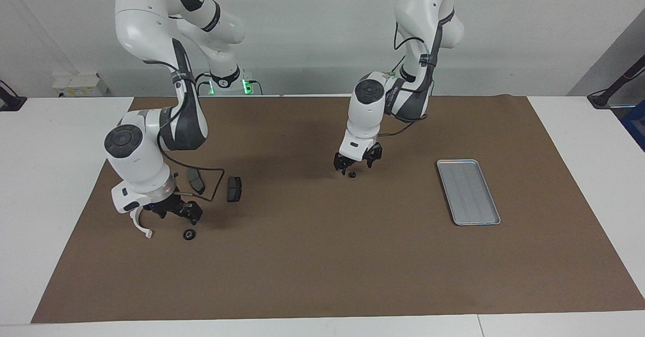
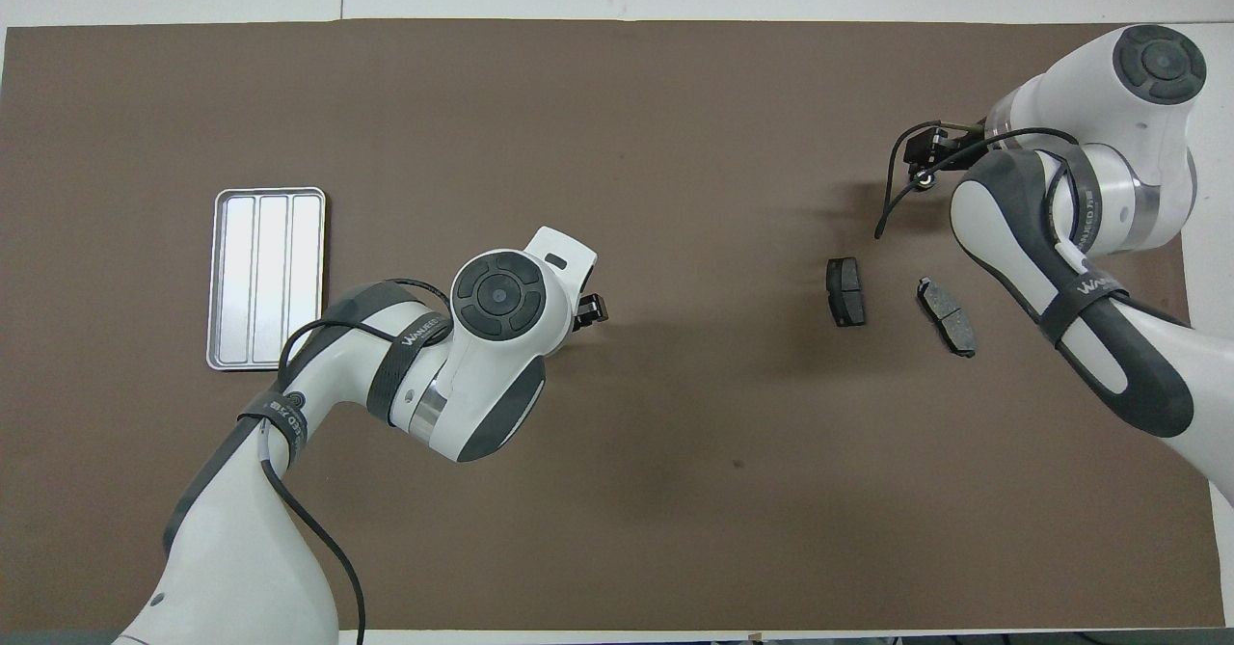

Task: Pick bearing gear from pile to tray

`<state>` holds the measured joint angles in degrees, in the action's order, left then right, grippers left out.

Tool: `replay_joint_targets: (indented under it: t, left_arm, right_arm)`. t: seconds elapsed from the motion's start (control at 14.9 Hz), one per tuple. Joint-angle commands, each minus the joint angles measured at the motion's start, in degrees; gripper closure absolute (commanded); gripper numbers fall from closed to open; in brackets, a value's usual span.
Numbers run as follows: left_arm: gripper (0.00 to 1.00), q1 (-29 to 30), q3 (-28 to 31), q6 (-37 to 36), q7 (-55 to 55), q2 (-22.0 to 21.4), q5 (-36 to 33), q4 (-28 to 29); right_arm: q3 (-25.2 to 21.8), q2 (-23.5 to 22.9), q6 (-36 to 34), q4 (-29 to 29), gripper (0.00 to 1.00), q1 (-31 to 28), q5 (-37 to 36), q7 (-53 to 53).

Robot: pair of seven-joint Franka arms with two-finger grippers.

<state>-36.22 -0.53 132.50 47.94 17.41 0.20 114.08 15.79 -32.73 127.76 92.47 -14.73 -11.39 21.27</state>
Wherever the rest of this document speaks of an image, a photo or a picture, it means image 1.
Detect silver metal tray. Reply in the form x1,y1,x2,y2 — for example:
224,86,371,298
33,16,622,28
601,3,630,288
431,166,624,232
436,159,501,226

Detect dark grey curved brake pad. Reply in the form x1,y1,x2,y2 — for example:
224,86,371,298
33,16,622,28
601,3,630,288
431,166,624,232
187,168,206,195

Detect brown table mat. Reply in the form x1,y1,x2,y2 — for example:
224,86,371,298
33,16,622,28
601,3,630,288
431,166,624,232
30,95,645,324

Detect black table clamp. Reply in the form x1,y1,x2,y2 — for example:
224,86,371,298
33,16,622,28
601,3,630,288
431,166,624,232
0,80,27,112

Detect blue box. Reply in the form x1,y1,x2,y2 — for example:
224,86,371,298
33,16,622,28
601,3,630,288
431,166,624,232
621,100,645,151

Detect white curved plastic bracket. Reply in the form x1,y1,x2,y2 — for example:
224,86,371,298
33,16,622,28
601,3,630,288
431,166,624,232
130,209,153,239

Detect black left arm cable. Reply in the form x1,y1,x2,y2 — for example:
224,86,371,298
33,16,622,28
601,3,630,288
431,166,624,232
377,5,444,138

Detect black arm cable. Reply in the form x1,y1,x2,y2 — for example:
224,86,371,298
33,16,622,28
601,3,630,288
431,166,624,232
377,5,444,138
157,141,226,203

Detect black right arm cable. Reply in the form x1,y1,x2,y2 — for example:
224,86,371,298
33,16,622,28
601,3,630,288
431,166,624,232
157,141,226,203

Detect white wall socket box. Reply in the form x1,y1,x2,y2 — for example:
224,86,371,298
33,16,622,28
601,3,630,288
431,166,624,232
53,73,109,97

